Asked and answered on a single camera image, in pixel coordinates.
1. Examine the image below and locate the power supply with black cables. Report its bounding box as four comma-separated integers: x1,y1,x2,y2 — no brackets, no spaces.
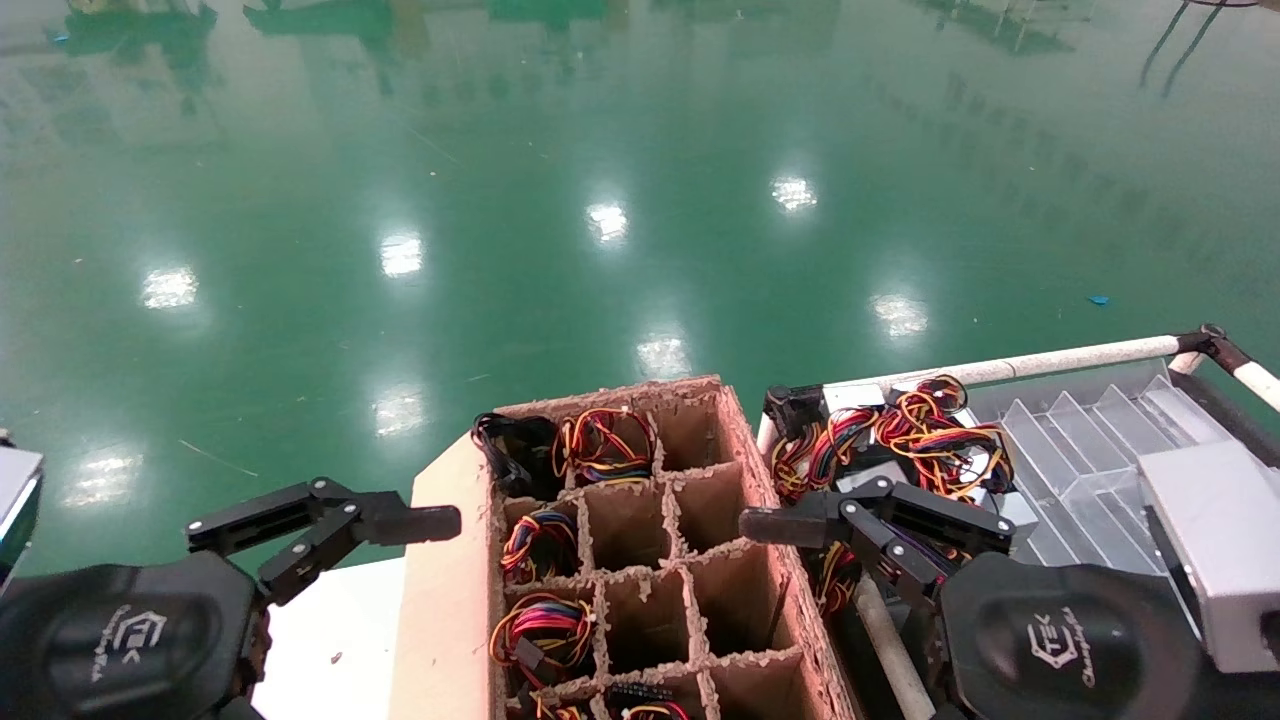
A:
471,411,563,502

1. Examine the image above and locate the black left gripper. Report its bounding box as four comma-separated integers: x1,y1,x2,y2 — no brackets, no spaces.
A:
0,478,463,720

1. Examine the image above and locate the brown cardboard divider box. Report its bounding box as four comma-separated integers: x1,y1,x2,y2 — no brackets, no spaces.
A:
389,375,863,720

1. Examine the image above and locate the short white frame pipe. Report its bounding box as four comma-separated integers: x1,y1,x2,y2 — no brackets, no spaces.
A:
1236,359,1280,414

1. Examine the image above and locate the black pipe joint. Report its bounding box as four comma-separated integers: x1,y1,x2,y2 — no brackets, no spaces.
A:
1174,323,1257,380
763,384,830,442

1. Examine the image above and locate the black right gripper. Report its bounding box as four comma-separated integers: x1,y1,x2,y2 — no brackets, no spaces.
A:
740,476,1202,720

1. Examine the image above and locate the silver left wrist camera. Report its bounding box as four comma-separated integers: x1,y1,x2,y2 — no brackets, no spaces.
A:
0,445,44,593

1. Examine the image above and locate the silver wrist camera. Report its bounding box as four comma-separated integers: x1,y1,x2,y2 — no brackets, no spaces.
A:
1137,438,1280,674
0,445,44,593

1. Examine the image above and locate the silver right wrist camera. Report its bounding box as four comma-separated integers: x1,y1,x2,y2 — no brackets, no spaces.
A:
1137,438,1280,674

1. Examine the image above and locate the clear plastic divider tray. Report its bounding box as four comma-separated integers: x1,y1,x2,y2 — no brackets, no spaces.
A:
964,372,1242,578

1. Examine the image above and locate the long white frame pipe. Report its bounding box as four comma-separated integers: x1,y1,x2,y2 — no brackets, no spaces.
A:
828,335,1184,393

